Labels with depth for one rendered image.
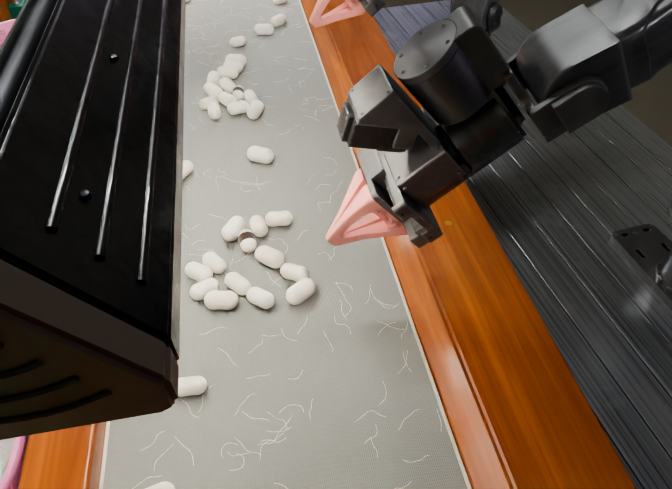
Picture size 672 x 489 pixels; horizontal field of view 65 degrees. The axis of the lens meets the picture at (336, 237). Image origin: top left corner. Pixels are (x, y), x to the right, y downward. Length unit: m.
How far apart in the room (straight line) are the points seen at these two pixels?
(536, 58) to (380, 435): 0.34
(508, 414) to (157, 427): 0.31
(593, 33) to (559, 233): 0.38
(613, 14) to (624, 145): 0.55
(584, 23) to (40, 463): 0.55
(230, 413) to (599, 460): 0.31
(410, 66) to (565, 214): 0.46
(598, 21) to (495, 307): 0.27
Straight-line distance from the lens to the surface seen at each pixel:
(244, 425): 0.50
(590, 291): 0.74
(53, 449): 0.52
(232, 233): 0.62
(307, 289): 0.55
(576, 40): 0.47
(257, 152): 0.73
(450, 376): 0.51
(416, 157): 0.46
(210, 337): 0.56
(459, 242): 0.60
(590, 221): 0.83
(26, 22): 0.23
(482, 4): 1.05
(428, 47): 0.43
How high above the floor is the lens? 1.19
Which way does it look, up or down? 46 degrees down
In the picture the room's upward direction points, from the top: straight up
